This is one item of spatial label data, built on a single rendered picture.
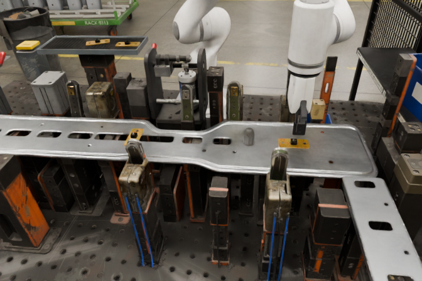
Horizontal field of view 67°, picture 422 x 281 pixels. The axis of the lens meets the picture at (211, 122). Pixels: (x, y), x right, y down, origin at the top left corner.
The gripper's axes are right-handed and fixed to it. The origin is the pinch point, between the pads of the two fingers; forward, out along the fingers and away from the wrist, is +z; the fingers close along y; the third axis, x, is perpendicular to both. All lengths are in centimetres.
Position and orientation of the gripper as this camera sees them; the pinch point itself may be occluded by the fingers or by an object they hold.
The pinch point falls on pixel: (296, 121)
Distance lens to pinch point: 89.5
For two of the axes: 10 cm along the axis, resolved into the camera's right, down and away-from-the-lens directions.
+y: -1.1, 5.8, -8.0
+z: 0.4, 8.1, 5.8
